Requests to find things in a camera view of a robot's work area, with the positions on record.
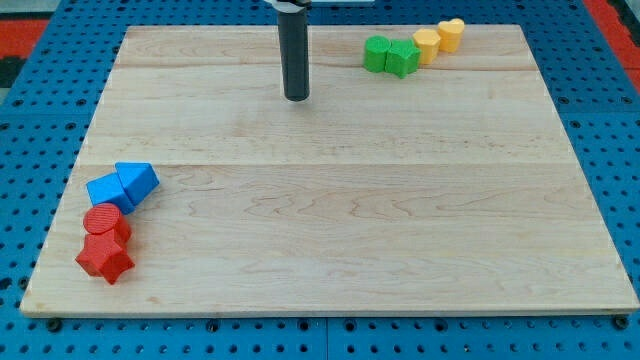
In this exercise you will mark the wooden board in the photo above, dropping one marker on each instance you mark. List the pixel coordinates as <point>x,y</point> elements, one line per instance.
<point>451,192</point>

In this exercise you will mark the green cylinder block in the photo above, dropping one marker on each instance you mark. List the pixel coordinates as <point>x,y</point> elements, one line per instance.
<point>375,53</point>

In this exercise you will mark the green star block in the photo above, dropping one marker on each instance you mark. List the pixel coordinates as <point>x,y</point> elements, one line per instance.
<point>402,58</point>

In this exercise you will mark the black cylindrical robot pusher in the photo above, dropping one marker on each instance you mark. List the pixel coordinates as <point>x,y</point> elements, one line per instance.
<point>293,41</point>

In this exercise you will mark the yellow hexagon block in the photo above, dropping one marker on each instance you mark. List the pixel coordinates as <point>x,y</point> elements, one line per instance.
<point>428,42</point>

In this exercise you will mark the blue triangle block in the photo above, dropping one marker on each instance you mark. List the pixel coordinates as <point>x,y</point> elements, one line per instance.
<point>138,180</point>

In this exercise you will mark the yellow heart block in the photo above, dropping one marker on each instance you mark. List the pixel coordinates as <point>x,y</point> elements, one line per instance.
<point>451,33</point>

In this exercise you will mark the blue cube block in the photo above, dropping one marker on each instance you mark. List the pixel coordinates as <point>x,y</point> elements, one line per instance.
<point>109,189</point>

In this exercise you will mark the red cylinder block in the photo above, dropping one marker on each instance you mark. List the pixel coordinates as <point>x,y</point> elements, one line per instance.
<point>105,217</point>

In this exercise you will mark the red star block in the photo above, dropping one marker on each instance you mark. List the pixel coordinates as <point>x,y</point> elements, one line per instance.
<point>105,255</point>

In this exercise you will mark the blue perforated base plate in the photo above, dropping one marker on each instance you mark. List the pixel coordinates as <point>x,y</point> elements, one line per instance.
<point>49,107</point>

